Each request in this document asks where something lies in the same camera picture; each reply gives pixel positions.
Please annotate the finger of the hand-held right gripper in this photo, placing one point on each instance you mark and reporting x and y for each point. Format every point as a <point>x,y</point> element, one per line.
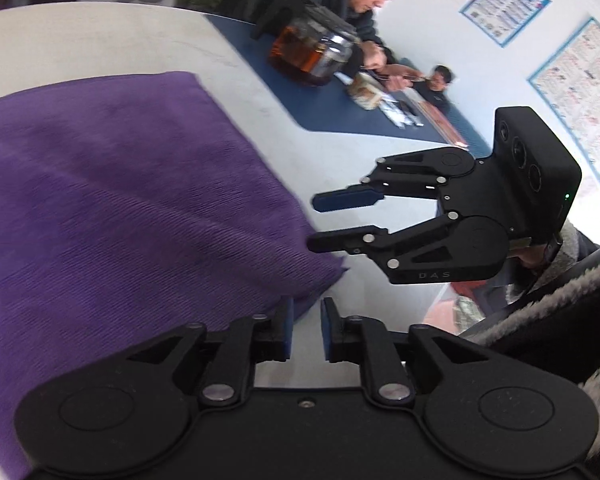
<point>345,242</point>
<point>345,200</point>

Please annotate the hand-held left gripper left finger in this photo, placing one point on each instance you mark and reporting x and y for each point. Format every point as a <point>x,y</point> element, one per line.
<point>287,330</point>

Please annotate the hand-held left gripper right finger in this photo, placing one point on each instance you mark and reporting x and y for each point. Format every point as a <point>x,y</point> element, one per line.
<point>326,330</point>

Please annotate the purple towel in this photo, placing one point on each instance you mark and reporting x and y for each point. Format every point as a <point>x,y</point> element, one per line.
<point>130,200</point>

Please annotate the person's right forearm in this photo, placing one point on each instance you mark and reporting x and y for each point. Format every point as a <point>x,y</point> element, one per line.
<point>572,260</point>

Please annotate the blue table mat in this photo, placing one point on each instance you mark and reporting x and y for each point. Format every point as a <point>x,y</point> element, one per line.
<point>330,110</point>

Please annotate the small white packets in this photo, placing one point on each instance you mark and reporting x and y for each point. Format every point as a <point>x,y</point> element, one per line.
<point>400,115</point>

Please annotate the brown wooden strip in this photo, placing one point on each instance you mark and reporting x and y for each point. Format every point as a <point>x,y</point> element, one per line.
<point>442,125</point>

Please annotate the person's fleece-lined jacket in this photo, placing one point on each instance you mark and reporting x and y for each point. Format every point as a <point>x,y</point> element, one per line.
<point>555,340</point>

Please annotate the glass teapot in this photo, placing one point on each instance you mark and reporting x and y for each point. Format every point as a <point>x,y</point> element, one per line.
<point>305,55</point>

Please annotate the large white wall poster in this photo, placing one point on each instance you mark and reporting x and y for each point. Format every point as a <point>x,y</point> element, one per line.
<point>590,100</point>

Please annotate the blue bordered wall poster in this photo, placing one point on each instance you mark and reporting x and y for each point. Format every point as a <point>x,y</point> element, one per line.
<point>505,5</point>

